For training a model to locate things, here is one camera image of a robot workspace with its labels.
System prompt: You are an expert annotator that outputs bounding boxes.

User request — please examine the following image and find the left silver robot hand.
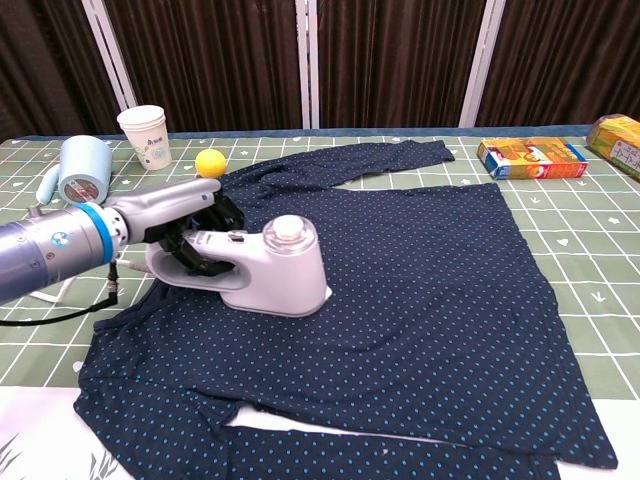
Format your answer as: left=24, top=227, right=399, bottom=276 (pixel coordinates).
left=107, top=178, right=246, bottom=277

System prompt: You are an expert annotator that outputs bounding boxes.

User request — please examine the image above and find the white handheld garment steamer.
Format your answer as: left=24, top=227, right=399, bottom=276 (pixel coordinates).
left=146, top=214, right=333, bottom=317

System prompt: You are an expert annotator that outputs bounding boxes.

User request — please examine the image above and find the dark blue polka dot shirt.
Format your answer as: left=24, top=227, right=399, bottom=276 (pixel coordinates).
left=73, top=139, right=619, bottom=480

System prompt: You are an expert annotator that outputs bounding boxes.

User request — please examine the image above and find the yellow ball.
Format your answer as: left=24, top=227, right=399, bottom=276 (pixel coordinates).
left=194, top=148, right=227, bottom=178

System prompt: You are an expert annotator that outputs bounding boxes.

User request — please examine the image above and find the white paper cup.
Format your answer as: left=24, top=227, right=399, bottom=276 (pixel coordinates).
left=116, top=104, right=173, bottom=172

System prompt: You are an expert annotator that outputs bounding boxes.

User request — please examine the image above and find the light blue mug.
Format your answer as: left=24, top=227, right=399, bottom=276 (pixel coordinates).
left=35, top=134, right=113, bottom=206

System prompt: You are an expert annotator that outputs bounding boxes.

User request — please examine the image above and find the dark brown screen panel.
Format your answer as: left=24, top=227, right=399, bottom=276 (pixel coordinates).
left=475, top=0, right=640, bottom=127
left=103, top=0, right=304, bottom=134
left=317, top=0, right=487, bottom=129
left=0, top=0, right=121, bottom=144

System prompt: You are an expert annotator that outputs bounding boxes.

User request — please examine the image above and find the orange snack box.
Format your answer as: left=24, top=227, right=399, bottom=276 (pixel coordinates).
left=476, top=137, right=590, bottom=181

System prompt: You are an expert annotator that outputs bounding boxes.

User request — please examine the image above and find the green checked tablecloth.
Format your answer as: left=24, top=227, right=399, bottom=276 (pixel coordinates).
left=0, top=130, right=640, bottom=480

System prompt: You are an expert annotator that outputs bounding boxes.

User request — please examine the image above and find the yellow label tea bottle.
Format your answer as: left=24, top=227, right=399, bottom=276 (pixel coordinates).
left=585, top=113, right=640, bottom=182

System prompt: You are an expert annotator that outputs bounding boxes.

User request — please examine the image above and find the white power cord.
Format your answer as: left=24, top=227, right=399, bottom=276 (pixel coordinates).
left=27, top=259, right=151, bottom=305

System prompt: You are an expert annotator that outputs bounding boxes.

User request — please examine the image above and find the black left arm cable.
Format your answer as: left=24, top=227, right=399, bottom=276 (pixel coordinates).
left=0, top=262, right=121, bottom=327

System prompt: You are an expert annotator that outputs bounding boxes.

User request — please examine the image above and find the white screen frame post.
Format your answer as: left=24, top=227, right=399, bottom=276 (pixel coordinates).
left=82, top=0, right=139, bottom=115
left=294, top=0, right=321, bottom=130
left=458, top=0, right=507, bottom=129

